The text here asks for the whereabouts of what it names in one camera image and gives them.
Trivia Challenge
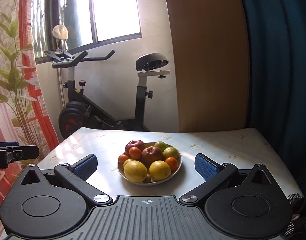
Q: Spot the orange tangerine front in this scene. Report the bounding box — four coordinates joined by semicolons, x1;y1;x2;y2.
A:
165;157;178;172

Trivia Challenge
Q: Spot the green apple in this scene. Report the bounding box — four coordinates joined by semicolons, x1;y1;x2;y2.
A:
163;146;179;160
154;141;167;152

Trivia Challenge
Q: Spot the orange tangerine with stem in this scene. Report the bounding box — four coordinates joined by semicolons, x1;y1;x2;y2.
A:
118;154;129;165

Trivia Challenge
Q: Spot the round yellow-green citrus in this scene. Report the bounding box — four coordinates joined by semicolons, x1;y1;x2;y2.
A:
123;158;134;168

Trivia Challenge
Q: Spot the large yellow lemon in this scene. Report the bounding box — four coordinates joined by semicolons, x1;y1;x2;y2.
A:
124;160;148;183
149;160;171;181

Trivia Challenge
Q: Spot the large yellow lemon front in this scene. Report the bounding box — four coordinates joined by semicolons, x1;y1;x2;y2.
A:
124;160;148;183

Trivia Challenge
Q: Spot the small brown fruit front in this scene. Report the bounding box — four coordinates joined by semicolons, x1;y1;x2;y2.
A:
143;174;151;183

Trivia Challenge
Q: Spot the dull brown-red apple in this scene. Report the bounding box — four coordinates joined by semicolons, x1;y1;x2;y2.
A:
142;146;164;167

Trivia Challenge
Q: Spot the bright red apple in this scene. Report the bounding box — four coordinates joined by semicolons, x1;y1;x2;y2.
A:
124;139;145;156

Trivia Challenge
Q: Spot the floral red curtain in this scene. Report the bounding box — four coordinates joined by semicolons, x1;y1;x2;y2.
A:
0;0;60;240

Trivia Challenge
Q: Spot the beige round plate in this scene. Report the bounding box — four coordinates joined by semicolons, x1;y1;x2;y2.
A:
118;139;182;185

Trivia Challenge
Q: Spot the black exercise bike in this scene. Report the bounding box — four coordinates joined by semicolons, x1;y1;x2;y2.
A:
44;49;171;140

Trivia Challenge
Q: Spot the black patterned hair scrunchie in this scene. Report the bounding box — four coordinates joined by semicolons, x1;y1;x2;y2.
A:
284;193;306;240

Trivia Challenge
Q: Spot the white bag on bike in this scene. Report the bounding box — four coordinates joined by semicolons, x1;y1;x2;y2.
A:
52;24;69;40

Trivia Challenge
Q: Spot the wooden wardrobe panel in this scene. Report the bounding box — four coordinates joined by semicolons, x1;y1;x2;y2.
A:
166;0;249;132

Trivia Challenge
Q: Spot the dark blue curtain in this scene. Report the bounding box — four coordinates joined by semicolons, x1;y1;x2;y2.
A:
242;0;306;197

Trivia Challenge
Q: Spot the dark window frame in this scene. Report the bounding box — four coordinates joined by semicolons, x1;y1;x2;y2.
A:
31;0;142;63

